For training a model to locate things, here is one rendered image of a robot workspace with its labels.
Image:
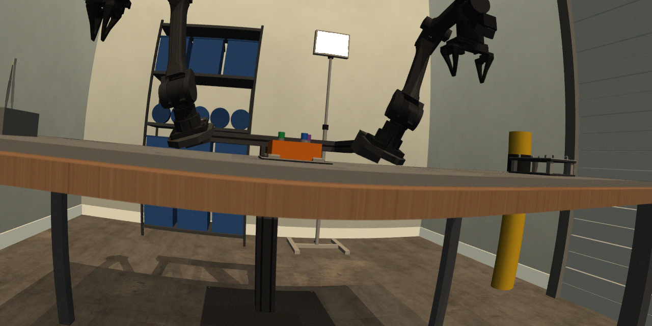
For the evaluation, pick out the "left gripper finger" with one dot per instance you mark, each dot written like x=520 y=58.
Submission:
x=448 y=50
x=487 y=59

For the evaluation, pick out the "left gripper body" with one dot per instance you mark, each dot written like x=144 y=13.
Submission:
x=469 y=45

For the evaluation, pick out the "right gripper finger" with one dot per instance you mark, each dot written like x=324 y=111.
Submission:
x=110 y=11
x=92 y=10

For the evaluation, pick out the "beige perforated plate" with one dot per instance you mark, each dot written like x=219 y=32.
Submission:
x=245 y=166

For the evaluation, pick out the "grey slotted rack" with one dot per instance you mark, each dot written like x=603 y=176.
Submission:
x=17 y=122

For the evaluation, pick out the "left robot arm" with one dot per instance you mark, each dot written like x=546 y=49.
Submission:
x=405 y=110

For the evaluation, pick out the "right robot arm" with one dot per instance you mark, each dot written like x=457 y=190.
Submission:
x=178 y=88

